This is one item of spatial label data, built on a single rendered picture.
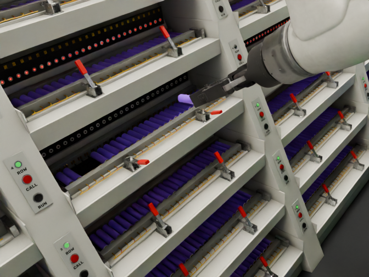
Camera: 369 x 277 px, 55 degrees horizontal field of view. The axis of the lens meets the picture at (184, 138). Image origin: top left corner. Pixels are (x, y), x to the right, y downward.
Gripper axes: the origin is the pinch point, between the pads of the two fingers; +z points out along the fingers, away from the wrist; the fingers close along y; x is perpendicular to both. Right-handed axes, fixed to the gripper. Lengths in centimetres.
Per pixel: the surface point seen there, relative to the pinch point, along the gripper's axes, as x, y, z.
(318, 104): 27, -68, 26
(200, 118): 6.3, -13.0, 23.1
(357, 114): 44, -98, 32
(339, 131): 44, -81, 33
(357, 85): 32, -100, 28
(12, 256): 8.6, 44.5, 20.5
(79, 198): 6.7, 27.2, 23.7
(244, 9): -17, -53, 25
